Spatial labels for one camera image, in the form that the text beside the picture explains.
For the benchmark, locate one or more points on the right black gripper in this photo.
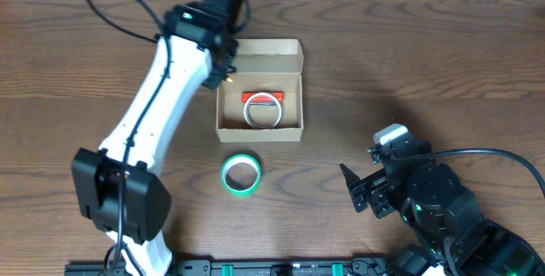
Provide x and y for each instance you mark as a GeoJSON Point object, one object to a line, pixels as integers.
{"type": "Point", "coordinates": [374, 191]}

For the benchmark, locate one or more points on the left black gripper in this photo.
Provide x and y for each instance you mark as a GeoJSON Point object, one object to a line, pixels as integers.
{"type": "Point", "coordinates": [222, 73]}

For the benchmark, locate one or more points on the cardboard box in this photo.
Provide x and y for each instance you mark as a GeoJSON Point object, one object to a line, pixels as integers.
{"type": "Point", "coordinates": [263, 65]}

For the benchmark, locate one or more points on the white tape roll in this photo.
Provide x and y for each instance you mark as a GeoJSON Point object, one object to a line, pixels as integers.
{"type": "Point", "coordinates": [263, 116]}

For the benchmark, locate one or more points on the green tape roll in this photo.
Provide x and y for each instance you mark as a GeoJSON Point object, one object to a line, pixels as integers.
{"type": "Point", "coordinates": [241, 175]}

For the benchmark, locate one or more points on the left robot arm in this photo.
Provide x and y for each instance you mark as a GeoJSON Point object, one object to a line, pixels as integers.
{"type": "Point", "coordinates": [118, 186]}

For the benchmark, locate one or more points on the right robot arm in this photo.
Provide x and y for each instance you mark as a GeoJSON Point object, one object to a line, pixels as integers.
{"type": "Point", "coordinates": [444, 215]}

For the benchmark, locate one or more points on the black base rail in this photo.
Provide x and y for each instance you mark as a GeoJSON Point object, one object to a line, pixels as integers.
{"type": "Point", "coordinates": [366, 266]}

